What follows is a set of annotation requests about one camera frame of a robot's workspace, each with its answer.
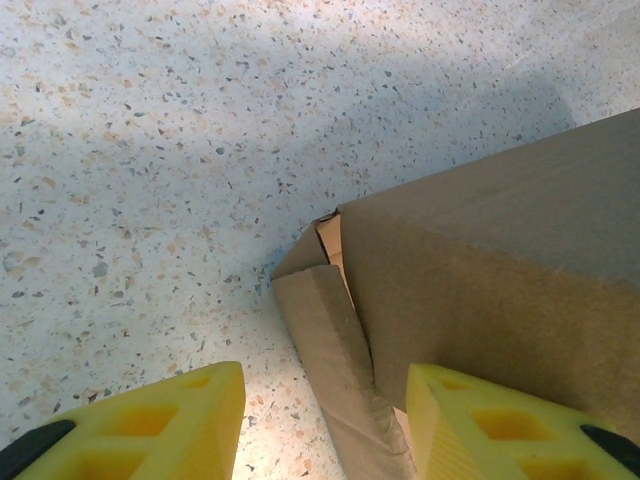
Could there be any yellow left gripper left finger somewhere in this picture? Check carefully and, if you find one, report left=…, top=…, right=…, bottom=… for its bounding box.
left=0, top=360, right=246, bottom=480

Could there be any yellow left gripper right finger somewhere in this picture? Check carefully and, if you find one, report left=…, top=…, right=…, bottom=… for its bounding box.
left=405, top=363, right=640, bottom=480

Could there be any brown cardboard paper box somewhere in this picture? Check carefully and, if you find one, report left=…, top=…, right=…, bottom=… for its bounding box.
left=271, top=107, right=640, bottom=480

